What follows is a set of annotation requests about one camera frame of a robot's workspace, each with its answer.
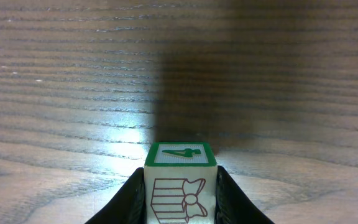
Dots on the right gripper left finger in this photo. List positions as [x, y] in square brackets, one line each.
[128, 205]

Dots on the gift picture wooden block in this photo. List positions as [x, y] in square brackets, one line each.
[180, 183]

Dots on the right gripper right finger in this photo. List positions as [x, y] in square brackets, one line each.
[232, 205]

